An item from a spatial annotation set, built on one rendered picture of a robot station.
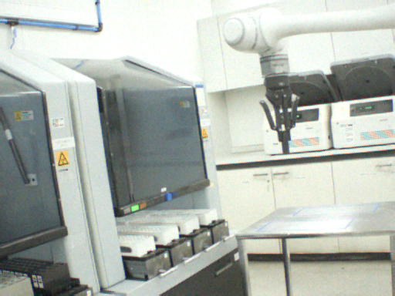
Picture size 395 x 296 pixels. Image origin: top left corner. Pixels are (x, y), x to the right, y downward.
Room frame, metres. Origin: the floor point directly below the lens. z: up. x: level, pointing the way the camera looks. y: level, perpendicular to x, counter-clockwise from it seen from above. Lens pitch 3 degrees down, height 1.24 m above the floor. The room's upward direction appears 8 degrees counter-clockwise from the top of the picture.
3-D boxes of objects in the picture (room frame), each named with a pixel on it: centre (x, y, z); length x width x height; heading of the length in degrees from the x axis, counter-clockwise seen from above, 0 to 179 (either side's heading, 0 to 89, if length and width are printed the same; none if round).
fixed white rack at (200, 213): (2.13, 0.12, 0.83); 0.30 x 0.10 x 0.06; 59
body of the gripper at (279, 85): (1.47, -0.26, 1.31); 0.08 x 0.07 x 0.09; 95
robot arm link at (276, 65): (1.47, -0.26, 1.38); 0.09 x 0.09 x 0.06
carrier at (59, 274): (1.34, 0.48, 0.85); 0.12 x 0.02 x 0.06; 149
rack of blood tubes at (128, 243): (1.74, 0.36, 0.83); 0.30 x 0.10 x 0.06; 59
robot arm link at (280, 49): (1.46, -0.25, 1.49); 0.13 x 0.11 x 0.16; 145
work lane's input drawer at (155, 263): (1.81, 0.47, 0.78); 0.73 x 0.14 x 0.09; 59
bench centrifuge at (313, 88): (4.02, -0.89, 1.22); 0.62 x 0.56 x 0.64; 147
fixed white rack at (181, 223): (2.00, 0.20, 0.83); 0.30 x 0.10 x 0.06; 59
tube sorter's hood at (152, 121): (2.00, 0.36, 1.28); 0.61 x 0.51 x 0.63; 149
